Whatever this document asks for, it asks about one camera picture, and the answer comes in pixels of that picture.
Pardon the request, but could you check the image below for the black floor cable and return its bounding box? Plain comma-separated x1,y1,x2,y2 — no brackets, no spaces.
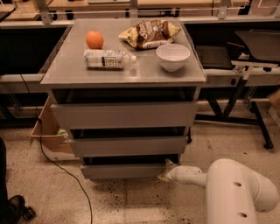
18,73,94,224

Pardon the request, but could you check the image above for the white bowl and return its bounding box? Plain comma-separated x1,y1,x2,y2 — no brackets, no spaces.
156,44,191,72

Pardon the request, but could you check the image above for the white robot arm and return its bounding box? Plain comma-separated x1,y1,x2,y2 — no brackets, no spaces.
158,158,279,224

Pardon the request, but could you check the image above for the cardboard box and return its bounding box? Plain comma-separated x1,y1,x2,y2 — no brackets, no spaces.
31,98,76,161

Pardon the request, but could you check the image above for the brown yellow chip bag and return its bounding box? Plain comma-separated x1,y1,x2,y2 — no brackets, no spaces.
118,19,181,50

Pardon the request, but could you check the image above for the orange fruit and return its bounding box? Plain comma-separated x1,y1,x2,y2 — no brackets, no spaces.
86,31,104,49

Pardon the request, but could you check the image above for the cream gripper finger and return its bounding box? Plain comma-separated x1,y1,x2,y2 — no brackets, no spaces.
165,159,178,171

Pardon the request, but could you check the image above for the grey bottom drawer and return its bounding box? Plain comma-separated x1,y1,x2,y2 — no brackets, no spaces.
80,164,165,179

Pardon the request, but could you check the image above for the grey drawer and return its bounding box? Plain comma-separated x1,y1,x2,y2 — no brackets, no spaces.
80,164,165,179
51,101,198,130
69,136,186,158

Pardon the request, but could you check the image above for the grey middle drawer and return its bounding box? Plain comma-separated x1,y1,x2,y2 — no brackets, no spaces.
69,136,186,158

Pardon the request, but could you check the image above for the clear plastic water bottle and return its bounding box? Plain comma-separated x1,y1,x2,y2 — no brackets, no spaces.
83,49,137,69

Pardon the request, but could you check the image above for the black folding stand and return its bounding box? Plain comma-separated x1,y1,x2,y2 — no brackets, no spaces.
194,58,275,150

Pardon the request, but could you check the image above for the grey drawer cabinet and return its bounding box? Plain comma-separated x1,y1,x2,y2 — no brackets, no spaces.
41,18,206,166

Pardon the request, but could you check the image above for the grey top drawer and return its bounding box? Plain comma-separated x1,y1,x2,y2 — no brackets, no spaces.
51,101,198,130

